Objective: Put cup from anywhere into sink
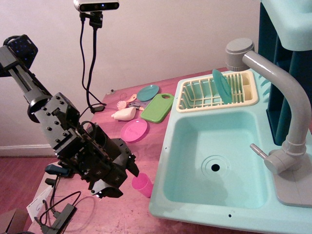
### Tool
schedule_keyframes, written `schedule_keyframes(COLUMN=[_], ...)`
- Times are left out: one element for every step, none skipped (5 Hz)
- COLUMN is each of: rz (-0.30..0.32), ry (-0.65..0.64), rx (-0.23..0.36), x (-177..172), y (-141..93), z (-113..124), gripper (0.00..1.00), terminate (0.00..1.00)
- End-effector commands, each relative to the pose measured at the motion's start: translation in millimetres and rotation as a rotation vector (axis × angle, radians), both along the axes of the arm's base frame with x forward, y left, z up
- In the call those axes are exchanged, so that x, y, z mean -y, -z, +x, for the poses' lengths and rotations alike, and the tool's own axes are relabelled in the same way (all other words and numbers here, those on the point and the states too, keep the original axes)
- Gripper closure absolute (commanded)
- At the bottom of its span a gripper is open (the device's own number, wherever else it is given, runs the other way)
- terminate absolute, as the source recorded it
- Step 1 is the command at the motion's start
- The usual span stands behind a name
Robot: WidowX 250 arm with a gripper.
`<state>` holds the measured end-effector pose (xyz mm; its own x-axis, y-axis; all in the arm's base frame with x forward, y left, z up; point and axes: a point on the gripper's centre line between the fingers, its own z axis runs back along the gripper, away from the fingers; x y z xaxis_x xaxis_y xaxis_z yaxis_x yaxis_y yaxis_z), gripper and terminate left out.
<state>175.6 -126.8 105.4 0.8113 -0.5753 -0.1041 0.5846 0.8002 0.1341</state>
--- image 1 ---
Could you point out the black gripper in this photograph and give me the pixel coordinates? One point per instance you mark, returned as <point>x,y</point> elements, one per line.
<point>99,160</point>

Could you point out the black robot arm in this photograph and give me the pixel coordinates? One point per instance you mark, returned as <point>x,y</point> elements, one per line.
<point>55,113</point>

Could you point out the pink plastic cup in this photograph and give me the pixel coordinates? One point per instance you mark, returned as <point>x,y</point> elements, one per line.
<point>143,184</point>

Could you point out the light teal toy sink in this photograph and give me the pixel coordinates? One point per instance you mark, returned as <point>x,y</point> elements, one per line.
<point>208,174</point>

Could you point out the pink plastic plate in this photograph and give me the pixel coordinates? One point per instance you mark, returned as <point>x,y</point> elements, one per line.
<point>133,130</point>

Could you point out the blue black clamp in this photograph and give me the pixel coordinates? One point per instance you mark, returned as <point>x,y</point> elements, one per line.
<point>52,169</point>

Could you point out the cream toy soap bottle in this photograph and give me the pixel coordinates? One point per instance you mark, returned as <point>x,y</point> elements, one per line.
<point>124,114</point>

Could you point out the black usb hub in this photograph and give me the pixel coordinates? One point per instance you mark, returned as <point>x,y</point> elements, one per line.
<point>61,221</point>

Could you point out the pink toy dish brush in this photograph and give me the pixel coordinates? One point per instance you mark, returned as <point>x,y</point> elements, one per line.
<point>122,104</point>

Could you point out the grey toy utensil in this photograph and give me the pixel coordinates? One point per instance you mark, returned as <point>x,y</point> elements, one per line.
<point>140,105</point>

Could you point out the green plastic cutting board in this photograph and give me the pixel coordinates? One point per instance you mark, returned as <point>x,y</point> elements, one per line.
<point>158,108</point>

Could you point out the white paper sheet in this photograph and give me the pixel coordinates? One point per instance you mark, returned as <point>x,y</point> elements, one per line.
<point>36,204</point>

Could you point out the teal plastic plate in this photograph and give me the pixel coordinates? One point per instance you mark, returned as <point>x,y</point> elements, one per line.
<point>147,93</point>

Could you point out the teal plate in rack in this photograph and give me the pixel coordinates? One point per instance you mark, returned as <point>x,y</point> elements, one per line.
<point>222,86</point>

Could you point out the cream dish drying rack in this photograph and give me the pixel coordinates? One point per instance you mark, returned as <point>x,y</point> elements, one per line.
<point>201,94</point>

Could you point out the grey toy faucet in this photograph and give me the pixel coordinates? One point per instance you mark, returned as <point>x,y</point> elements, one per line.
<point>291,165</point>

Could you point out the dark teal toy shelf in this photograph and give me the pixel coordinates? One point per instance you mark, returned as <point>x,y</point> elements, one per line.
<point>285,39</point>

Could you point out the black camera stand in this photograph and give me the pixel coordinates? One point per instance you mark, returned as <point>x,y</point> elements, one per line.
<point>96,21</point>

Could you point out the silver depth camera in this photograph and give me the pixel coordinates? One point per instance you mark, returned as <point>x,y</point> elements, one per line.
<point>95,5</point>

